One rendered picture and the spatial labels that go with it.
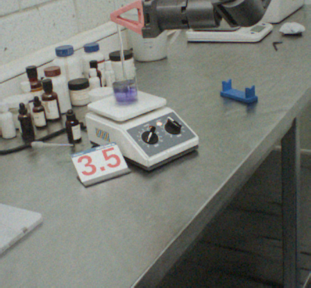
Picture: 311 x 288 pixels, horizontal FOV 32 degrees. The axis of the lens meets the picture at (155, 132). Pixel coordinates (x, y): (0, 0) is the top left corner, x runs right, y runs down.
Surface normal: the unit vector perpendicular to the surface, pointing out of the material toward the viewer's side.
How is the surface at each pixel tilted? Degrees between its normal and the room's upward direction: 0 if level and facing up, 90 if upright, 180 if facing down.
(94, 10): 90
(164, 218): 0
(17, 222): 0
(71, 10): 90
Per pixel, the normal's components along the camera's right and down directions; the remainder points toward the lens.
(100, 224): -0.11, -0.92
